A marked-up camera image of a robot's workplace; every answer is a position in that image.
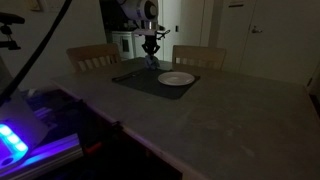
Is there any aluminium mounting rail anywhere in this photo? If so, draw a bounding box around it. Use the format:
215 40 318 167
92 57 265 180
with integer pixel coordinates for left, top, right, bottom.
0 133 84 180

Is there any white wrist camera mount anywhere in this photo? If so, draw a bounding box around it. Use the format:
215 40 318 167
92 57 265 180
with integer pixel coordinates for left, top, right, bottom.
133 27 158 37

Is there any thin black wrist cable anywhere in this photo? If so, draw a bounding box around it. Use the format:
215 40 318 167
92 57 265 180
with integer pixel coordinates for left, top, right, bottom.
155 29 172 42

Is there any white door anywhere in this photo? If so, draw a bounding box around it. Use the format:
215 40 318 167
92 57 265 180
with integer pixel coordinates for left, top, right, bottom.
239 0 320 86

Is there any thick black cable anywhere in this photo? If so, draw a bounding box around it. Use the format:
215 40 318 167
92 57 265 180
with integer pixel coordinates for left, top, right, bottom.
0 0 74 105

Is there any metal door handle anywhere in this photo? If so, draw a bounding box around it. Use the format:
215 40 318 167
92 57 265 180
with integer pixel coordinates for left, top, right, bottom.
251 25 263 35

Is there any blue towel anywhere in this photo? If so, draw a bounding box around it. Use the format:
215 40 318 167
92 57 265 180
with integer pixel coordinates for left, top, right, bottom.
143 54 161 71

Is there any red clamp handle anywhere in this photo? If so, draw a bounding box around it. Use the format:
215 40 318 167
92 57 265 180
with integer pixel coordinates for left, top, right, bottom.
83 141 104 155

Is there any white oven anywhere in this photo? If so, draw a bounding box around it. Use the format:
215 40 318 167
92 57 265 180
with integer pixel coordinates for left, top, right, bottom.
111 31 135 61

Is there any white wall plate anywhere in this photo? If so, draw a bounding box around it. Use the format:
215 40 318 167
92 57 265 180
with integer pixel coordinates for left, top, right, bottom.
43 0 64 14

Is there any white round plate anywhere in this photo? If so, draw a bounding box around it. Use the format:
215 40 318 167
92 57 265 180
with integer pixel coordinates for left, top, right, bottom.
157 71 196 87

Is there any white kitchen cabinet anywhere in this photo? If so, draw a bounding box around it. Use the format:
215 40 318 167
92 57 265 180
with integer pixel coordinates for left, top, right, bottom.
133 32 153 60

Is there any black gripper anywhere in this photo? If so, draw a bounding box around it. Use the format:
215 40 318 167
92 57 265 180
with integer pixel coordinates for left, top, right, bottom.
141 34 162 60

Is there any dark rectangular placemat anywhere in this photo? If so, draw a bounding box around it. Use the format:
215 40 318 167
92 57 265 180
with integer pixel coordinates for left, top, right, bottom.
111 67 202 101

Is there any black table knife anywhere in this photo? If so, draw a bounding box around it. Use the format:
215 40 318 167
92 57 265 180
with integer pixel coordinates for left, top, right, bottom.
112 69 144 82

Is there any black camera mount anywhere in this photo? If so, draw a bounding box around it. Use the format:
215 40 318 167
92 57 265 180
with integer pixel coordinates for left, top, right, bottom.
0 12 26 52

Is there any wooden slat-back chair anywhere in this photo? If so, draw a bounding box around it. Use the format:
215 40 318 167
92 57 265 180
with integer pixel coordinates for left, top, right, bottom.
171 44 227 71
65 43 122 73

